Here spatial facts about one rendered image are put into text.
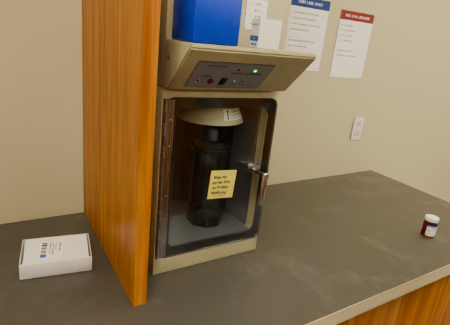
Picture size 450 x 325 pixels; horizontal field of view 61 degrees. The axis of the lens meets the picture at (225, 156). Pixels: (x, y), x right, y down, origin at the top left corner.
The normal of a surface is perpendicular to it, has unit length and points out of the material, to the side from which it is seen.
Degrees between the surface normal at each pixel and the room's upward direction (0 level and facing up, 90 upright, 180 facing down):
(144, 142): 90
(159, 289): 0
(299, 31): 90
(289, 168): 90
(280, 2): 90
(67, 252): 0
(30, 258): 0
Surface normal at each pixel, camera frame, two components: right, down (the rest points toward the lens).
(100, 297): 0.11, -0.95
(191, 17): -0.85, 0.07
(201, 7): 0.52, 0.31
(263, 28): 0.29, 0.32
